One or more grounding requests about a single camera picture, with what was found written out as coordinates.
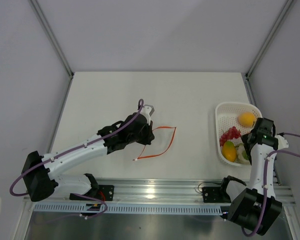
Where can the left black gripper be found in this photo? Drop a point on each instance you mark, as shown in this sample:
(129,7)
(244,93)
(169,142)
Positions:
(149,135)

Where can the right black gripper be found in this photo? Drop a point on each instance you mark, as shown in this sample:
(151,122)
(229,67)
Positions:
(244,138)

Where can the white cauliflower with leaves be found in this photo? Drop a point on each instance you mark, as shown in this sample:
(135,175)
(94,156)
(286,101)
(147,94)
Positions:
(242,157)

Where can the red grape bunch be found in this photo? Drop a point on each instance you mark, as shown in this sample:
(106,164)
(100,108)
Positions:
(230,134)

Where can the clear zip top bag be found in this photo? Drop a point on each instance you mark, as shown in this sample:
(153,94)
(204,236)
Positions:
(164,138)

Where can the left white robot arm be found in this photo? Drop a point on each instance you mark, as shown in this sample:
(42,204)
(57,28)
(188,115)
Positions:
(44,176)

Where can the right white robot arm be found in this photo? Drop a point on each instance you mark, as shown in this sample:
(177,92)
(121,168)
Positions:
(254,206)

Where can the yellow green mango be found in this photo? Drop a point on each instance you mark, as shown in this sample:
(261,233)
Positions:
(229,151)

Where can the orange fruit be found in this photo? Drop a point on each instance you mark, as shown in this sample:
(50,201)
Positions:
(247,119)

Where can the white perforated plastic basket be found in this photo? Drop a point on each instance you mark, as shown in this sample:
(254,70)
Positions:
(232,121)

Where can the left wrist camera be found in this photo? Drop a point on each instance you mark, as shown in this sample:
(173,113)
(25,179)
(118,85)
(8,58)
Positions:
(148,110)

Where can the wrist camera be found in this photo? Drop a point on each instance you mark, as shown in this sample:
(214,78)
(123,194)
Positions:
(282,142)
(148,110)

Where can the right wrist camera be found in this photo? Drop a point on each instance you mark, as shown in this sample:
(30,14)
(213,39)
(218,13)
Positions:
(282,142)

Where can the right aluminium frame post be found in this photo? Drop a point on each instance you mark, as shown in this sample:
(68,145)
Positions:
(274,29)

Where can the aluminium frame post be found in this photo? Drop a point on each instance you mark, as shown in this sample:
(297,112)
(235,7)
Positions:
(274,29)
(43,21)

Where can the aluminium mounting rail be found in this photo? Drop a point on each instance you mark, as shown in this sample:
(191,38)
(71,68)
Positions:
(159,192)

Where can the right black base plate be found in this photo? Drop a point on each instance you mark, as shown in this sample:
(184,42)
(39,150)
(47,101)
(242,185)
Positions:
(213,192)

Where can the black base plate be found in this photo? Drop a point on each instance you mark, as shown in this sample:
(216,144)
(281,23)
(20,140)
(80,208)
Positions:
(104,193)
(213,192)

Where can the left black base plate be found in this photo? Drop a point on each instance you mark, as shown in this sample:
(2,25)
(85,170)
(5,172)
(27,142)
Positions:
(104,193)

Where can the slotted white cable duct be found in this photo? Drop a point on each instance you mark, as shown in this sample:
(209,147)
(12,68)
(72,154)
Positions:
(124,208)

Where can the left aluminium frame post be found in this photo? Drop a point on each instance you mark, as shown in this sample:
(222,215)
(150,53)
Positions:
(43,21)

